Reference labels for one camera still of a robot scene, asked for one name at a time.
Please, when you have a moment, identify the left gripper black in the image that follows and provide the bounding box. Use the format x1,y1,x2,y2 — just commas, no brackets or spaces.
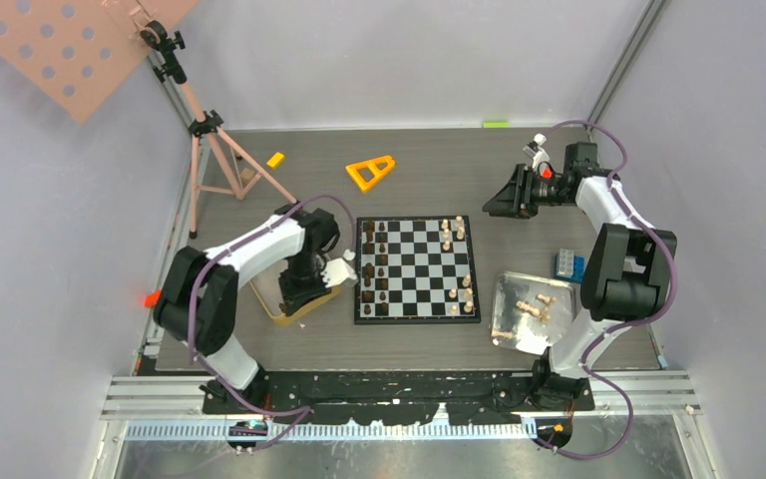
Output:
278,251,332,316

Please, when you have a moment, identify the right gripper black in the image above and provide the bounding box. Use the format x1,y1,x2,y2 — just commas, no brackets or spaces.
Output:
484,163,573,220

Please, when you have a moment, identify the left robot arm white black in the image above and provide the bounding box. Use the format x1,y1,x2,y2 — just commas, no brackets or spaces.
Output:
153,205,357,413

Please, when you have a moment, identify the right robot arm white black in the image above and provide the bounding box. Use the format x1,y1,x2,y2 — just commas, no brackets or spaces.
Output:
482,134,677,410

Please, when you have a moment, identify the pink perforated board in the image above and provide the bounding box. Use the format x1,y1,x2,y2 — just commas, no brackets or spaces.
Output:
0,0,197,124

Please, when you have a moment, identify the gold-rimmed metal tin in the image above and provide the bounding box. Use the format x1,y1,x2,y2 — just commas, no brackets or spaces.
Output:
250,274,341,326

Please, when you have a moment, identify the green tape piece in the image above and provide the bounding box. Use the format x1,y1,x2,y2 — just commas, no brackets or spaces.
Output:
481,121,510,129

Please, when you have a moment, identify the blue toy brick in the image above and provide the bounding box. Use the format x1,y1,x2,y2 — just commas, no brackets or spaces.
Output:
553,248,585,284

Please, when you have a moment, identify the black white chessboard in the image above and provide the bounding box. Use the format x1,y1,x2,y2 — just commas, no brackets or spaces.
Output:
354,216,482,325

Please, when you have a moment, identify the silver tin lid tray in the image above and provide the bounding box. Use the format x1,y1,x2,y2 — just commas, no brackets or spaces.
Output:
490,271,577,355

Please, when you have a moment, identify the yellow block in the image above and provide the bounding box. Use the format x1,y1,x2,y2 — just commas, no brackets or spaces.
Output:
266,152,285,169

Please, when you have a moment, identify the pink tripod stand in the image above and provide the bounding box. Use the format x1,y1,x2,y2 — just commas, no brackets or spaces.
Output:
140,20,297,240

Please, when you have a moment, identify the light pawn beside tray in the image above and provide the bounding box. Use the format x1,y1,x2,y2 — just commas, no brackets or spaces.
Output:
491,329,516,341

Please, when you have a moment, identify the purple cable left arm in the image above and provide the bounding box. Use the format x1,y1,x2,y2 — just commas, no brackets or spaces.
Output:
187,193,358,453

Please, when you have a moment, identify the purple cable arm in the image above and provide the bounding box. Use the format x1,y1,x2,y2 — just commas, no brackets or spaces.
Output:
545,119,680,462
187,193,358,453

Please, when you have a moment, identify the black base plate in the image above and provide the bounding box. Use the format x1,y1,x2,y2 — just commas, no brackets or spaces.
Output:
200,369,595,428

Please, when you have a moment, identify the orange plastic triangle frame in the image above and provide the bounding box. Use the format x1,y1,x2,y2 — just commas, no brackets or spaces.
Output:
345,156,396,194

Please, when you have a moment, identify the red clip on rail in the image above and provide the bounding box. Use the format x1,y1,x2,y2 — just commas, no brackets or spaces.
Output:
144,289,162,308

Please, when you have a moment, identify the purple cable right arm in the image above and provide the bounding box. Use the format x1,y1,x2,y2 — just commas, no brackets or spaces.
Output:
545,119,680,462

